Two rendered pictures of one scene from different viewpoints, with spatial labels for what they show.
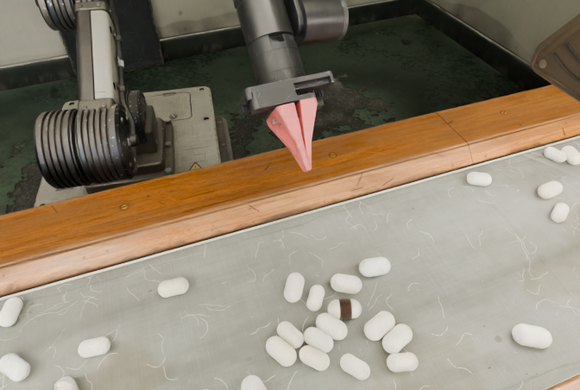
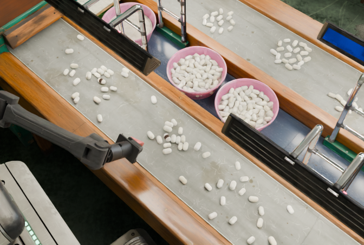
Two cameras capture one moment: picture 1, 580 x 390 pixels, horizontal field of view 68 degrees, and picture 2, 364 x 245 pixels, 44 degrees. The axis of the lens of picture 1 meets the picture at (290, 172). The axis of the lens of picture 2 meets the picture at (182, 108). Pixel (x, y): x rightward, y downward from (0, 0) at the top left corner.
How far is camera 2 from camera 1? 1.51 m
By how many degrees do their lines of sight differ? 67
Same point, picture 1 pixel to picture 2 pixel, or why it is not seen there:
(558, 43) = (148, 70)
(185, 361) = (198, 166)
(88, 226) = (179, 214)
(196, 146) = not seen: outside the picture
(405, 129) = not seen: hidden behind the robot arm
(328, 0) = (95, 136)
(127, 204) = (164, 209)
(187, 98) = not seen: outside the picture
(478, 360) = (164, 109)
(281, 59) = (124, 143)
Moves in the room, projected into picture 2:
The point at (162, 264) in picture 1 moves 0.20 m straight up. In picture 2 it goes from (176, 189) to (175, 165)
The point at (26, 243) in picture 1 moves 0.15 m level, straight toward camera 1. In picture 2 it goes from (194, 227) to (206, 189)
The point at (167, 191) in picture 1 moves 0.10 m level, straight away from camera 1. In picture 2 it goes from (153, 201) to (134, 221)
